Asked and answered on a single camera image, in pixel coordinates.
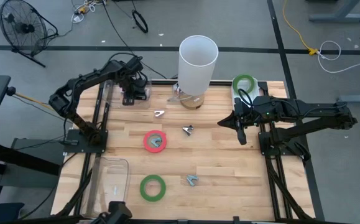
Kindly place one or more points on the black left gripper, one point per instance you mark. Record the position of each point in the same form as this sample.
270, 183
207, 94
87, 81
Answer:
133, 81

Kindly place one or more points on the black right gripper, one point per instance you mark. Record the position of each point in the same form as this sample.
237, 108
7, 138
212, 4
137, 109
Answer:
245, 118

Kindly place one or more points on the green tape roll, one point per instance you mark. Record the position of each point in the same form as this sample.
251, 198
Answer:
235, 84
142, 188

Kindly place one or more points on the dark grey staple remover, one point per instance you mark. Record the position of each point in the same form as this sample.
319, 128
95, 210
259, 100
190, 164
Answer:
187, 130

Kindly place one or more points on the pink tape roll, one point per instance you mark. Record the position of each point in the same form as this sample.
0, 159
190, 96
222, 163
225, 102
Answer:
145, 141

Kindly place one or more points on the teal toy airplane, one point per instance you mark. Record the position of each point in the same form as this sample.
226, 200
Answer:
156, 142

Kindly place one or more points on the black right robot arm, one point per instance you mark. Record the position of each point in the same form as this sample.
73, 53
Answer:
307, 115

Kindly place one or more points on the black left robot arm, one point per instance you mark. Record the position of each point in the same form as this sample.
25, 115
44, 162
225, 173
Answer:
83, 77

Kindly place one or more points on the clear plastic bin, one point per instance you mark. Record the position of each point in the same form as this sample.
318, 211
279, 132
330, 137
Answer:
114, 99
108, 186

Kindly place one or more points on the white plastic bin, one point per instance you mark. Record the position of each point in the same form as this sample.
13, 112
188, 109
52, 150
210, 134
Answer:
254, 93

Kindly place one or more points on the white shade wooden base lamp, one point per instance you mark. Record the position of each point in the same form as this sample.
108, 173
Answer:
198, 65

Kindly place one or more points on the black floor fan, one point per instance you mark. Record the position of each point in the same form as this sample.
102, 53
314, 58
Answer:
24, 28

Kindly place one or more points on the grey desk foot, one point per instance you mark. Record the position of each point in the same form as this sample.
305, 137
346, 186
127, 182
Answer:
357, 99

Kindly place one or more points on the grey desk leg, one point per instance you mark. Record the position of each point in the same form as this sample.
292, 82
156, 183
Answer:
341, 15

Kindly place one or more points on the black aluminium table frame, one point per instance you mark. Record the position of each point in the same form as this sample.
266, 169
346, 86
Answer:
264, 88

